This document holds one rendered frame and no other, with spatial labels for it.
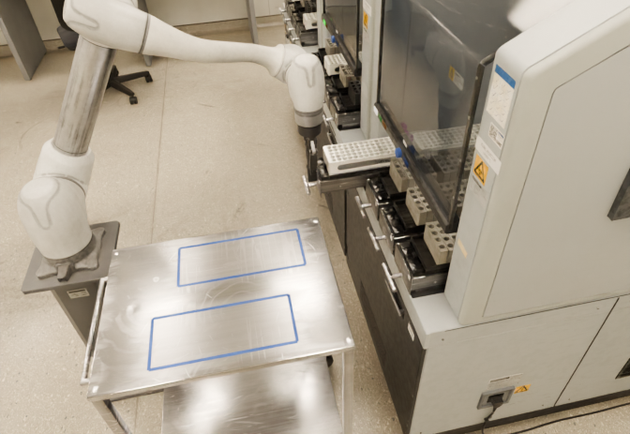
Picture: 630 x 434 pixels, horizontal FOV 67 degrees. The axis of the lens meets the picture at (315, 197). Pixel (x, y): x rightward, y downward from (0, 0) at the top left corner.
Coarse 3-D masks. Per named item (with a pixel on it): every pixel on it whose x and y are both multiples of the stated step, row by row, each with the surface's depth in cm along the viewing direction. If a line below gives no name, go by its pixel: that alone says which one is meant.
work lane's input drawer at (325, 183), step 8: (320, 160) 166; (320, 168) 163; (376, 168) 161; (384, 168) 162; (304, 176) 170; (320, 176) 161; (328, 176) 159; (336, 176) 160; (344, 176) 160; (352, 176) 160; (360, 176) 160; (368, 176) 161; (304, 184) 167; (312, 184) 167; (320, 184) 159; (328, 184) 160; (336, 184) 160; (344, 184) 161; (352, 184) 162; (360, 184) 163; (320, 192) 162
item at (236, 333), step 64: (128, 256) 135; (192, 256) 134; (256, 256) 133; (320, 256) 132; (128, 320) 118; (192, 320) 118; (256, 320) 117; (320, 320) 116; (128, 384) 105; (192, 384) 162; (256, 384) 161; (320, 384) 161
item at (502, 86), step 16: (496, 64) 86; (496, 80) 87; (512, 80) 82; (496, 96) 88; (512, 96) 82; (496, 112) 88; (496, 128) 89; (496, 144) 90; (480, 160) 97; (480, 176) 99; (480, 192) 100; (464, 256) 113; (528, 384) 153
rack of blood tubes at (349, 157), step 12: (336, 144) 164; (348, 144) 165; (360, 144) 164; (372, 144) 165; (384, 144) 163; (324, 156) 162; (336, 156) 160; (348, 156) 159; (360, 156) 160; (372, 156) 159; (384, 156) 159; (336, 168) 158; (348, 168) 164; (360, 168) 161
